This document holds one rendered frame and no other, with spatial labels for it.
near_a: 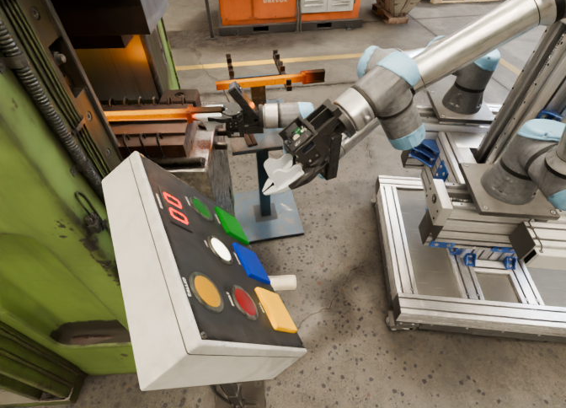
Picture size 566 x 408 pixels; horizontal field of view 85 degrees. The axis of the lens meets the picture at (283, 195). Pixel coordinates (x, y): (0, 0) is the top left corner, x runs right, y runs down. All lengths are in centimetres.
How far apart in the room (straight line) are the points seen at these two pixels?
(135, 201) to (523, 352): 177
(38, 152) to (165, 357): 42
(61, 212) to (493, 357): 173
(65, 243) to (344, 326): 124
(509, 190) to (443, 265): 67
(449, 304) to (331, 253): 64
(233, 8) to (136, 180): 410
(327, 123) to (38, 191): 52
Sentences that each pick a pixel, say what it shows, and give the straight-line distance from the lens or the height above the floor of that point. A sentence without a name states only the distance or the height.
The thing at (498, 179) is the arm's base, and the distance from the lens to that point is 114.
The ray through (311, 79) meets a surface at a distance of 132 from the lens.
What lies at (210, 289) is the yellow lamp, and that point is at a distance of 41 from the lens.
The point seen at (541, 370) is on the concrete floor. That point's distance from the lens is 193.
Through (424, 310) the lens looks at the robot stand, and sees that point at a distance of 154.
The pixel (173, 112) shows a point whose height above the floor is 101.
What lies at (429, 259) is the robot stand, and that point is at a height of 21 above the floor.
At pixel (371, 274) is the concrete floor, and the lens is 180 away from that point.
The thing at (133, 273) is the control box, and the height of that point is 117.
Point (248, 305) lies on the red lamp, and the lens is 47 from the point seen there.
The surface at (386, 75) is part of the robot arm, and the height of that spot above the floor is 126.
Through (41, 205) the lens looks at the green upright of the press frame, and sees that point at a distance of 72.
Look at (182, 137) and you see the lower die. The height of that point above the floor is 98.
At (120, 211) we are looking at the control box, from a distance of 51.
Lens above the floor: 152
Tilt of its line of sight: 47 degrees down
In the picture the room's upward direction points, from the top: straight up
